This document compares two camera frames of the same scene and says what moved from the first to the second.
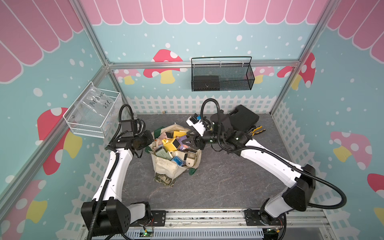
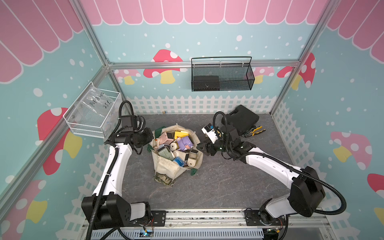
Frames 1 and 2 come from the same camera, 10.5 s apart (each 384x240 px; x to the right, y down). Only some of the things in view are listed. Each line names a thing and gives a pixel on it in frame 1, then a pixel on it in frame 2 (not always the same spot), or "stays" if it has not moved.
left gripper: x=149 y=139 stays
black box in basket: x=206 y=83 stays
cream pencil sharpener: x=191 y=156 stays
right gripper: x=194 y=140 to x=206 y=148
